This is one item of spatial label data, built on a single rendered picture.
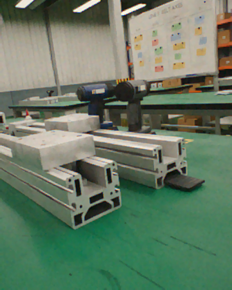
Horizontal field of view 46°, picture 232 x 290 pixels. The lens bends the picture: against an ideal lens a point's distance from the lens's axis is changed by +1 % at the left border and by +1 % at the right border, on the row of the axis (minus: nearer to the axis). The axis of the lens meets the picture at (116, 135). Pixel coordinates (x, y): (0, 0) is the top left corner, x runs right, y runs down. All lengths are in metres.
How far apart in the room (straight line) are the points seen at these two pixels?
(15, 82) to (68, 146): 12.40
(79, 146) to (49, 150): 0.06
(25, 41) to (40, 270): 13.02
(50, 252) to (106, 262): 0.09
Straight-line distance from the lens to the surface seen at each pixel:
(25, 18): 13.52
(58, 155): 0.49
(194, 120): 4.71
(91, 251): 0.40
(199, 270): 0.36
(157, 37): 4.19
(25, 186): 0.61
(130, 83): 0.79
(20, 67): 12.98
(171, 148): 0.59
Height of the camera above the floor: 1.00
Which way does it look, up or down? 11 degrees down
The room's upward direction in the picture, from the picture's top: 7 degrees counter-clockwise
